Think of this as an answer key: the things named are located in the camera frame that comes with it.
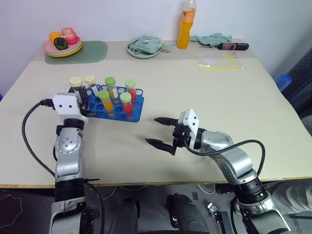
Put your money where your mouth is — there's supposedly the orange toy food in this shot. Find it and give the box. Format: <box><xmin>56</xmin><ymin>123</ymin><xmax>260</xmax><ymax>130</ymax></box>
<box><xmin>48</xmin><ymin>31</ymin><xmax>62</xmax><ymax>45</ymax></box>

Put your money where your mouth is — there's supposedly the dark rounded shape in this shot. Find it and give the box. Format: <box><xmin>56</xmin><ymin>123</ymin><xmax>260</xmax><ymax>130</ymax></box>
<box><xmin>166</xmin><ymin>193</ymin><xmax>211</xmax><ymax>234</ymax></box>

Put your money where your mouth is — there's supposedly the red black screwdriver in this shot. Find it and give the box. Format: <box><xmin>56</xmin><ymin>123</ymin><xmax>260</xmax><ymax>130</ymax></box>
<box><xmin>199</xmin><ymin>42</ymin><xmax>250</xmax><ymax>52</ymax></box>

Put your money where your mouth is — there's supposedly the pink red toy food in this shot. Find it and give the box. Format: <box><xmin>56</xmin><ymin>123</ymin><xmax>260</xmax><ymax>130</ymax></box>
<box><xmin>60</xmin><ymin>27</ymin><xmax>79</xmax><ymax>45</ymax></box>

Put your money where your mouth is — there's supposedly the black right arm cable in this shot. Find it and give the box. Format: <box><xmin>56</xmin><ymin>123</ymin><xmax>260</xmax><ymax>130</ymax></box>
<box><xmin>183</xmin><ymin>139</ymin><xmax>266</xmax><ymax>181</ymax></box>

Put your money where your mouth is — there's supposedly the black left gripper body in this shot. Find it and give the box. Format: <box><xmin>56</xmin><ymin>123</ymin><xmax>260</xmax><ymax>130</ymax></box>
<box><xmin>78</xmin><ymin>106</ymin><xmax>97</xmax><ymax>118</ymax></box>

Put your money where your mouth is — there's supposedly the black and green toy food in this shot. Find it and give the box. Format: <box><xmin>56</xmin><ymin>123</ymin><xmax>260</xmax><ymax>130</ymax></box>
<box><xmin>53</xmin><ymin>37</ymin><xmax>68</xmax><ymax>50</ymax></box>

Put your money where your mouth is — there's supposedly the green placemat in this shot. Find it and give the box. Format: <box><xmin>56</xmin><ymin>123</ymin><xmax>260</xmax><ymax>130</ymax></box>
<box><xmin>44</xmin><ymin>40</ymin><xmax>109</xmax><ymax>65</ymax></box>

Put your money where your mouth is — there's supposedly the pink plate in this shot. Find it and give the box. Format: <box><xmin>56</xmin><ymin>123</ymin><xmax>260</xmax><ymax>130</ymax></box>
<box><xmin>42</xmin><ymin>36</ymin><xmax>82</xmax><ymax>54</ymax></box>

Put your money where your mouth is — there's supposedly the orange drink bottle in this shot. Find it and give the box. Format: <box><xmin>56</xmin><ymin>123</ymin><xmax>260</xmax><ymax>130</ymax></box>
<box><xmin>176</xmin><ymin>0</ymin><xmax>197</xmax><ymax>50</ymax></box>

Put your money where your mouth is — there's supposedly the clear zip plastic bag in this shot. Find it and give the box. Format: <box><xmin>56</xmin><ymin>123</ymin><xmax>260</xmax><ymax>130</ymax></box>
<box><xmin>195</xmin><ymin>52</ymin><xmax>247</xmax><ymax>71</ymax></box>

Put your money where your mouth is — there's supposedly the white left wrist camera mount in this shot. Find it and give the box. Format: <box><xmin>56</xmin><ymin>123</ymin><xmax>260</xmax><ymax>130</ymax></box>
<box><xmin>52</xmin><ymin>93</ymin><xmax>89</xmax><ymax>124</ymax></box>

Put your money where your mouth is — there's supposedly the blue test tube rack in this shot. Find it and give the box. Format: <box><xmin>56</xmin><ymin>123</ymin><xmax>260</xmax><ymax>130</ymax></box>
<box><xmin>85</xmin><ymin>84</ymin><xmax>145</xmax><ymax>123</ymax></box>

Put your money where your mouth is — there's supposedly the cream cap dark test tube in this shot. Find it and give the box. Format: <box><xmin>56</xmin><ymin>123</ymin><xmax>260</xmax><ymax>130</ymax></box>
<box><xmin>68</xmin><ymin>76</ymin><xmax>84</xmax><ymax>98</ymax></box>
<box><xmin>83</xmin><ymin>74</ymin><xmax>99</xmax><ymax>97</ymax></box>

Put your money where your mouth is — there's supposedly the mint green cloth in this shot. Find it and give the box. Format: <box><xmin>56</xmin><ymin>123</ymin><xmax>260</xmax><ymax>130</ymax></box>
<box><xmin>190</xmin><ymin>32</ymin><xmax>234</xmax><ymax>46</ymax></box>

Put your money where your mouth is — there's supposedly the green cap yellow test tube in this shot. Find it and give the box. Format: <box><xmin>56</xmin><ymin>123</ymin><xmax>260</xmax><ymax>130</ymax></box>
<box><xmin>104</xmin><ymin>76</ymin><xmax>118</xmax><ymax>98</ymax></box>
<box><xmin>97</xmin><ymin>89</ymin><xmax>115</xmax><ymax>116</ymax></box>

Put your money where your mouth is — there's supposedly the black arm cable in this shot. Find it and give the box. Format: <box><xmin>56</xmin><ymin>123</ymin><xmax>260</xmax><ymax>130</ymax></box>
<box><xmin>21</xmin><ymin>98</ymin><xmax>57</xmax><ymax>177</ymax></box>
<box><xmin>183</xmin><ymin>139</ymin><xmax>266</xmax><ymax>181</ymax></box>

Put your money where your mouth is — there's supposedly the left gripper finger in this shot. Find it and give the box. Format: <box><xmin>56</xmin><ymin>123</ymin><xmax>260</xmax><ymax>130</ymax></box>
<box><xmin>68</xmin><ymin>85</ymin><xmax>81</xmax><ymax>98</ymax></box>
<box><xmin>79</xmin><ymin>87</ymin><xmax>89</xmax><ymax>110</ymax></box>

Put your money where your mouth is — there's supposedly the black power adapter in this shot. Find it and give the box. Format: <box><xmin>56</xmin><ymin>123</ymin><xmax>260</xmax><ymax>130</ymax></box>
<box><xmin>215</xmin><ymin>184</ymin><xmax>235</xmax><ymax>195</ymax></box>

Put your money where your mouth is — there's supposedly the green cap red test tube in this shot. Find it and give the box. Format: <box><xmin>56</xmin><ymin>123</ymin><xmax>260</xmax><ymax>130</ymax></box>
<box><xmin>119</xmin><ymin>92</ymin><xmax>134</xmax><ymax>118</ymax></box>
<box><xmin>124</xmin><ymin>78</ymin><xmax>137</xmax><ymax>101</ymax></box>

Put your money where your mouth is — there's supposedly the white floor cable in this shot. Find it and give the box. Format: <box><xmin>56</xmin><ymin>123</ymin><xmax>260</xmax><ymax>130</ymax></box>
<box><xmin>196</xmin><ymin>182</ymin><xmax>216</xmax><ymax>194</ymax></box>

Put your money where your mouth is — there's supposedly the black textured case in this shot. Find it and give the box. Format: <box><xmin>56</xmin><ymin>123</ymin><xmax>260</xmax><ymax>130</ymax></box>
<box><xmin>283</xmin><ymin>46</ymin><xmax>312</xmax><ymax>137</ymax></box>

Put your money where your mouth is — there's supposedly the yellow plate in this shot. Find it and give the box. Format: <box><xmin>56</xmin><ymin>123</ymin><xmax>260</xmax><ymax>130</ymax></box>
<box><xmin>44</xmin><ymin>43</ymin><xmax>84</xmax><ymax>59</ymax></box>

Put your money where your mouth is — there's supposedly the light green stacked plate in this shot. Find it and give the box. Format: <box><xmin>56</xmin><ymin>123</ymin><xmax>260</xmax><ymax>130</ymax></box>
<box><xmin>43</xmin><ymin>41</ymin><xmax>83</xmax><ymax>56</ymax></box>

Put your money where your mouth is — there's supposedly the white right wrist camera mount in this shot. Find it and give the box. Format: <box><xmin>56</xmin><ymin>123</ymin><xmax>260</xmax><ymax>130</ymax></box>
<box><xmin>178</xmin><ymin>108</ymin><xmax>200</xmax><ymax>150</ymax></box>

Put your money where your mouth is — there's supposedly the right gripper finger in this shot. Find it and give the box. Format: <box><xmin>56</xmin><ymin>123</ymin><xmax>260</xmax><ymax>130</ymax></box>
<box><xmin>145</xmin><ymin>138</ymin><xmax>177</xmax><ymax>156</ymax></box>
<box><xmin>153</xmin><ymin>117</ymin><xmax>180</xmax><ymax>127</ymax></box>

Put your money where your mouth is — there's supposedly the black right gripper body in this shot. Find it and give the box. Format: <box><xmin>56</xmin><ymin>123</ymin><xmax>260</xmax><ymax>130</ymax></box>
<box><xmin>172</xmin><ymin>122</ymin><xmax>193</xmax><ymax>149</ymax></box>

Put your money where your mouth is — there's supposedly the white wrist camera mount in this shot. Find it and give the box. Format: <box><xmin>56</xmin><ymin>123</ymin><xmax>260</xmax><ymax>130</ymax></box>
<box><xmin>178</xmin><ymin>108</ymin><xmax>200</xmax><ymax>150</ymax></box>
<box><xmin>52</xmin><ymin>93</ymin><xmax>89</xmax><ymax>124</ymax></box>

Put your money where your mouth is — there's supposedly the pale green plate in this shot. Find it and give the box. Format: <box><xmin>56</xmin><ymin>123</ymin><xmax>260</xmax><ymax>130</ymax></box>
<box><xmin>125</xmin><ymin>36</ymin><xmax>163</xmax><ymax>59</ymax></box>

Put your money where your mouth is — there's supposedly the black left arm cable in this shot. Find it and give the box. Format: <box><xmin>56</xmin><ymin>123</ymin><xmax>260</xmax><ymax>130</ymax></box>
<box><xmin>21</xmin><ymin>98</ymin><xmax>57</xmax><ymax>177</ymax></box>

